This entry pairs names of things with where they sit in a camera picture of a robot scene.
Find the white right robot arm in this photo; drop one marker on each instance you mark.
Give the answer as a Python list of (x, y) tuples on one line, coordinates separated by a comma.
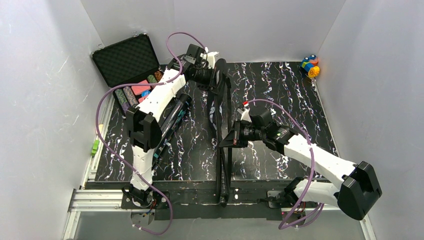
[(353, 188)]

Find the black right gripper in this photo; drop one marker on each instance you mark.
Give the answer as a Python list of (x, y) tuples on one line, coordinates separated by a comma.
[(238, 133)]

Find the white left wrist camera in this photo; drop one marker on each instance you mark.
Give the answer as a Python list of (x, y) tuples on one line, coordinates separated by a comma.
[(211, 58)]

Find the beige block on rail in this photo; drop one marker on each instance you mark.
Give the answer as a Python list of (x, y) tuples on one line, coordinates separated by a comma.
[(99, 128)]

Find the colourful toy blocks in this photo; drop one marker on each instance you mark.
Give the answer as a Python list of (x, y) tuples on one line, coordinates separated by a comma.
[(309, 64)]

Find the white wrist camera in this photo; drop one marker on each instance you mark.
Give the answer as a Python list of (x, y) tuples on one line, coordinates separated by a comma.
[(242, 112), (211, 58)]

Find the black shuttlecock tube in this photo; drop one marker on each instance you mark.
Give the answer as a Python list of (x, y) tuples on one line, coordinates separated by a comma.
[(180, 106)]

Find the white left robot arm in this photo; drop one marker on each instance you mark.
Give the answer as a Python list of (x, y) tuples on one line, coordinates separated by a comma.
[(144, 130)]

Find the green clip on rail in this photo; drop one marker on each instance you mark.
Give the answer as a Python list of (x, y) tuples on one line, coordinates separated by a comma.
[(95, 147)]

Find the black mounting base plate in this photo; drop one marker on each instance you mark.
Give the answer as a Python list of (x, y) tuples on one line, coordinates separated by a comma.
[(197, 199)]

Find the black Crossway racket bag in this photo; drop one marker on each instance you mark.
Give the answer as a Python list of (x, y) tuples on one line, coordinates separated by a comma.
[(218, 83)]

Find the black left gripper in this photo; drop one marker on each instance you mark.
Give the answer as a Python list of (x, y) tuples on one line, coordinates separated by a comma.
[(215, 77)]

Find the black poker chip case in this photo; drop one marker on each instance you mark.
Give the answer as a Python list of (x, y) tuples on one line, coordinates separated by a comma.
[(131, 61)]

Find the pink playing card deck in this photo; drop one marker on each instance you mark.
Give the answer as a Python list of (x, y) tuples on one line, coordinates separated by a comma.
[(138, 89)]

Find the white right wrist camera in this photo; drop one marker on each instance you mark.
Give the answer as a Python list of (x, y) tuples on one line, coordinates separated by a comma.
[(242, 112)]

